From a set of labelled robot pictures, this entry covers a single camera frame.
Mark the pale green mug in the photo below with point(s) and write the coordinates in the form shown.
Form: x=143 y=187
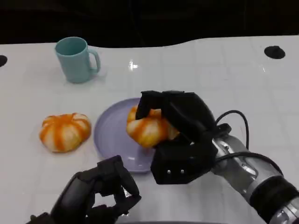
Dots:
x=74 y=64

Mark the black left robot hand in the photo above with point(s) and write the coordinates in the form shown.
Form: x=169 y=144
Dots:
x=74 y=198

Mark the orange white round bread roll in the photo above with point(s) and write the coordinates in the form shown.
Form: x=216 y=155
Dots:
x=64 y=134

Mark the lilac plate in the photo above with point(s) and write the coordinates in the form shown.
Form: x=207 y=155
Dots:
x=112 y=137

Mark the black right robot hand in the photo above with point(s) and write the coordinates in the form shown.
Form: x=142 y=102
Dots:
x=194 y=114

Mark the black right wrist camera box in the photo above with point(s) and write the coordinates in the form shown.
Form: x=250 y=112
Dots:
x=182 y=161

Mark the orange white twisted bread roll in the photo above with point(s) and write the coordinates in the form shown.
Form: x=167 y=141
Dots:
x=147 y=133

